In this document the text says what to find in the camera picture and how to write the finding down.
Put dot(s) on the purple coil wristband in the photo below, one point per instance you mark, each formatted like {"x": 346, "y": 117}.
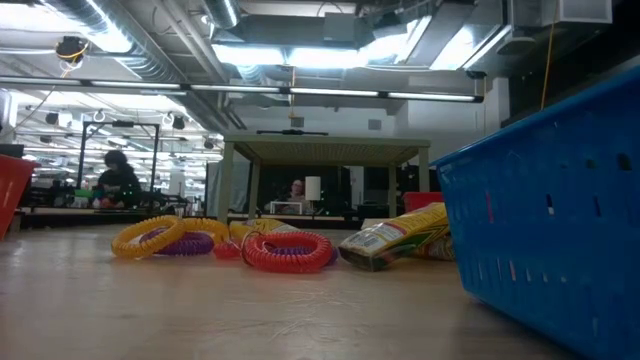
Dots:
{"x": 192, "y": 245}
{"x": 295, "y": 251}

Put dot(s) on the yellow tube packet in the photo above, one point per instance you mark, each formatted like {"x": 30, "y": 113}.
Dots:
{"x": 260, "y": 226}

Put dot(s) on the orange-red coil wristband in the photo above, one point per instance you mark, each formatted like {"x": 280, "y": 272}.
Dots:
{"x": 285, "y": 264}
{"x": 227, "y": 250}

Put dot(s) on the red plastic basket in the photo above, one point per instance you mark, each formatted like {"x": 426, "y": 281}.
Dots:
{"x": 420, "y": 200}

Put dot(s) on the yellow coil wristband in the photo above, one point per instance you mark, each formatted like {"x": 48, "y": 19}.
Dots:
{"x": 210, "y": 225}
{"x": 122, "y": 247}

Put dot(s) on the blue plastic basket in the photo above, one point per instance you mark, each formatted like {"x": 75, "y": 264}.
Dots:
{"x": 550, "y": 225}

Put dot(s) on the orange plastic basket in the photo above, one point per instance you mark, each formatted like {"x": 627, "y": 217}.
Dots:
{"x": 12, "y": 190}

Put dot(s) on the white cylinder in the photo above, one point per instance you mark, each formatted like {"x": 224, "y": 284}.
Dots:
{"x": 312, "y": 188}

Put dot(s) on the person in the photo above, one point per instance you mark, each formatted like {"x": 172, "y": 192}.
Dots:
{"x": 297, "y": 189}
{"x": 120, "y": 182}

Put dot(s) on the green small table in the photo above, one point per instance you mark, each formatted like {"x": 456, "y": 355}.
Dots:
{"x": 325, "y": 150}

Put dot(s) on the black flat bar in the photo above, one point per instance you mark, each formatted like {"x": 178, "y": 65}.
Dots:
{"x": 292, "y": 132}

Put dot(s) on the black LED light bar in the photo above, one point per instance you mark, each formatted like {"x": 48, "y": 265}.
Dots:
{"x": 235, "y": 88}

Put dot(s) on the black hanging spotlight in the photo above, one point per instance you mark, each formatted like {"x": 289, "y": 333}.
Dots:
{"x": 52, "y": 118}
{"x": 179, "y": 123}

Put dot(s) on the grey ceiling junction box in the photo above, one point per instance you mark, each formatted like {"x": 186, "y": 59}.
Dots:
{"x": 339, "y": 27}

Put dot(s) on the white ceiling air unit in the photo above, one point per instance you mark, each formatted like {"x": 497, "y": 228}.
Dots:
{"x": 575, "y": 12}

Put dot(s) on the black monitor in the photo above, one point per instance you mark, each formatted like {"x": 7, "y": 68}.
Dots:
{"x": 10, "y": 150}

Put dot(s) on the white frame box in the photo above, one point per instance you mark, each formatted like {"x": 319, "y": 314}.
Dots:
{"x": 285, "y": 202}

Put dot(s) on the grey square wall vent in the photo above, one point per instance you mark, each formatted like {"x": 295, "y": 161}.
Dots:
{"x": 297, "y": 122}
{"x": 375, "y": 125}

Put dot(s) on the silver round air duct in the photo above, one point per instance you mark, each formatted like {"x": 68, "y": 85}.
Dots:
{"x": 220, "y": 12}

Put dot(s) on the black metal frame stand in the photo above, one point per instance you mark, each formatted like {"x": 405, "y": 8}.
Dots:
{"x": 120, "y": 124}

